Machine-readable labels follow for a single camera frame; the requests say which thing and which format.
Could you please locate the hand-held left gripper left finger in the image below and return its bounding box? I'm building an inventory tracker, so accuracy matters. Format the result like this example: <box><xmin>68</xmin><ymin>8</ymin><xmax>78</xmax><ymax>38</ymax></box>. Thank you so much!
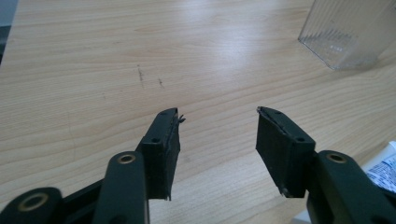
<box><xmin>135</xmin><ymin>107</ymin><xmax>187</xmax><ymax>201</ymax></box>

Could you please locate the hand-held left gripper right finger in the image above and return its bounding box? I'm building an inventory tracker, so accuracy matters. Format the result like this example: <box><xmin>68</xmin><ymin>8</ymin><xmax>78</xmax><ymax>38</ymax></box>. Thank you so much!
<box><xmin>255</xmin><ymin>105</ymin><xmax>317</xmax><ymax>199</ymax></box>

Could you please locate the white packet with blue print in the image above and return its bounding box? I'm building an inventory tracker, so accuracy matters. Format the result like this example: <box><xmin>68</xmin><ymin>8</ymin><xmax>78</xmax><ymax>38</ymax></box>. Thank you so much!
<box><xmin>291</xmin><ymin>140</ymin><xmax>396</xmax><ymax>224</ymax></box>

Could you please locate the clear ribbed plastic container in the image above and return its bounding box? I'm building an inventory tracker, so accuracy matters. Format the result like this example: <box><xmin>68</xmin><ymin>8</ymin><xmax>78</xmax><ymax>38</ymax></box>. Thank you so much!
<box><xmin>297</xmin><ymin>0</ymin><xmax>396</xmax><ymax>71</ymax></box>

